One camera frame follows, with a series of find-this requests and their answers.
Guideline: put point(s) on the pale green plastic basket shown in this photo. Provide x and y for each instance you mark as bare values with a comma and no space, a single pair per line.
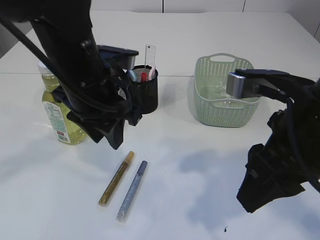
209,70

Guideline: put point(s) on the yellow tea bottle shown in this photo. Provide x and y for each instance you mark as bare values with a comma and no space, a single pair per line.
65,130

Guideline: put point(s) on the gold glitter glue pen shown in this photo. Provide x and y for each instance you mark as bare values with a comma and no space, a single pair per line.
117,177

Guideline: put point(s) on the pink purple scissors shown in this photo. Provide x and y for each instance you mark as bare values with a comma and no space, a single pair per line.
151,73

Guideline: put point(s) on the clear plastic ruler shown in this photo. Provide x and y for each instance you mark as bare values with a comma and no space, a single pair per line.
150,56

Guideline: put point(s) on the clear plastic sheet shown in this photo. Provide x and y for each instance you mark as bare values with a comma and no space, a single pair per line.
223,99

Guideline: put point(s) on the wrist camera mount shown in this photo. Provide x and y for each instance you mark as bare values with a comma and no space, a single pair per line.
273,84
125,58

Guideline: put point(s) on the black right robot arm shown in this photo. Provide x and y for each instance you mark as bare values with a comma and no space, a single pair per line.
278,168

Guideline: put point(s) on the silver glitter glue pen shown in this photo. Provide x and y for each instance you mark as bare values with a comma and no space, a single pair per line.
132,190

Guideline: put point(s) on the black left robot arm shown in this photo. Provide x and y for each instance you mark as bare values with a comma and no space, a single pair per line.
93,79

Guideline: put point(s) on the red glitter glue pen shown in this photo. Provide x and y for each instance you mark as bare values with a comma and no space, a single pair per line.
143,77

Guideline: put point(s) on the black mesh pen holder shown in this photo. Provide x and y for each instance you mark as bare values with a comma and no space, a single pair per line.
145,94

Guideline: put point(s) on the blue scissors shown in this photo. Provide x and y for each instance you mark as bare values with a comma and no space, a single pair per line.
132,75

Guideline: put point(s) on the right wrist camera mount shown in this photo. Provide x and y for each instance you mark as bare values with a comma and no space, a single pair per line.
273,84

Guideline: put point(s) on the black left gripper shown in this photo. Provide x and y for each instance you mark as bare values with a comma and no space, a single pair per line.
106,117

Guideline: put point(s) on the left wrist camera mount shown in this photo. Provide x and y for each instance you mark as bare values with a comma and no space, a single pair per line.
125,58

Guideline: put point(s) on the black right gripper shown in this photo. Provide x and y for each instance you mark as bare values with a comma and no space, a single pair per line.
289,158

